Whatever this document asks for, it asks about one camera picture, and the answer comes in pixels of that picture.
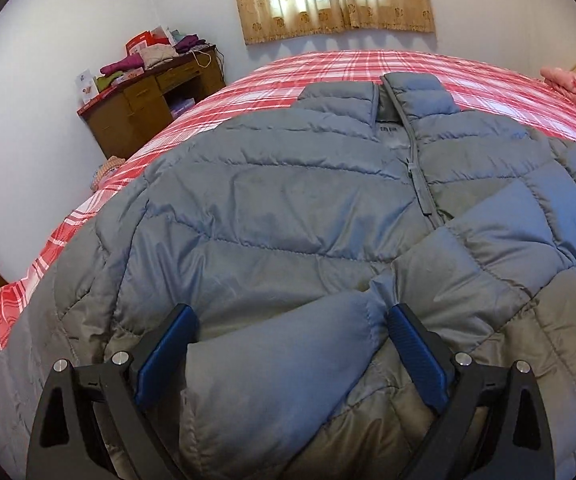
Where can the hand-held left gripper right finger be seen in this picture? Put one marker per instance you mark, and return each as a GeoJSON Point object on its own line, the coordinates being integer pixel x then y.
{"type": "Point", "coordinates": [420, 355]}

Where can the green folded cloth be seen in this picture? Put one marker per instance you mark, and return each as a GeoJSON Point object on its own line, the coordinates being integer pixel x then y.
{"type": "Point", "coordinates": [109, 81]}

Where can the brown wooden desk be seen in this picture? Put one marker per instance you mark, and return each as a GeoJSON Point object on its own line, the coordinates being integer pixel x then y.
{"type": "Point", "coordinates": [123, 120]}

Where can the pale purple packet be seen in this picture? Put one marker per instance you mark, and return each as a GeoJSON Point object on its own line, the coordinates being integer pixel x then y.
{"type": "Point", "coordinates": [183, 107]}

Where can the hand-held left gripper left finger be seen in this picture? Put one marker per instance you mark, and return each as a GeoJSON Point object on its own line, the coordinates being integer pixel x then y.
{"type": "Point", "coordinates": [164, 360]}

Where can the grey puffer jacket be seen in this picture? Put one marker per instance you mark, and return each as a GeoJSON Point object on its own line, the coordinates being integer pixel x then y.
{"type": "Point", "coordinates": [288, 210]}

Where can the beige floral curtain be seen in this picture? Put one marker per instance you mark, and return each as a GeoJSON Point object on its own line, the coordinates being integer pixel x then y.
{"type": "Point", "coordinates": [338, 5]}

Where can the magenta folded cloth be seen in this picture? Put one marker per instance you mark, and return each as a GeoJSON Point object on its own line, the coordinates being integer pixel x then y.
{"type": "Point", "coordinates": [123, 64]}

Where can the bed with red plaid sheet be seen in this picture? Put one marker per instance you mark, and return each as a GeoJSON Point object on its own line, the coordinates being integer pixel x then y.
{"type": "Point", "coordinates": [318, 67]}

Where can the purple clothes pile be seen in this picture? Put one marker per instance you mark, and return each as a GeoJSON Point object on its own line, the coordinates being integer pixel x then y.
{"type": "Point", "coordinates": [190, 44]}

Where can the beige folded cloth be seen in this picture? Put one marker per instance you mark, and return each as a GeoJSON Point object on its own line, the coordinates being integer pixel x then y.
{"type": "Point", "coordinates": [158, 55]}

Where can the red cardboard box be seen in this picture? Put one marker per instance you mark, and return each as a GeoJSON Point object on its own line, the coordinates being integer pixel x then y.
{"type": "Point", "coordinates": [138, 42]}

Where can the white printed card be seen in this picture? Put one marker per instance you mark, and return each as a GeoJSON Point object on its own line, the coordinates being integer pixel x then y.
{"type": "Point", "coordinates": [87, 86]}

